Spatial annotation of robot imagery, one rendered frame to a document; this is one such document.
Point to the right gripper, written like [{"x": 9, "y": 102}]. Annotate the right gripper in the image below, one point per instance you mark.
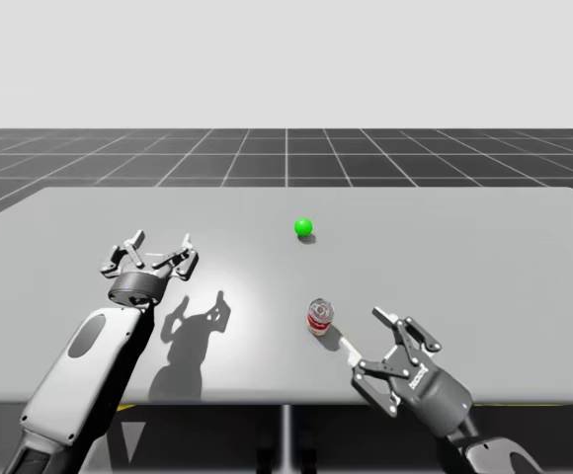
[{"x": 432, "y": 392}]

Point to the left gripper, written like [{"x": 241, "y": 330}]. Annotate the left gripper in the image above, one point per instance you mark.
[{"x": 136, "y": 287}]

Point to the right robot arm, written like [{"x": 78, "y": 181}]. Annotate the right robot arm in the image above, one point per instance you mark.
[{"x": 489, "y": 451}]

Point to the red and white can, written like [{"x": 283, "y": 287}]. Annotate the red and white can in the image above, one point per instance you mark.
[{"x": 321, "y": 317}]

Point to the small round ball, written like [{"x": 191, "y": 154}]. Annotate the small round ball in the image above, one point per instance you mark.
[{"x": 303, "y": 226}]

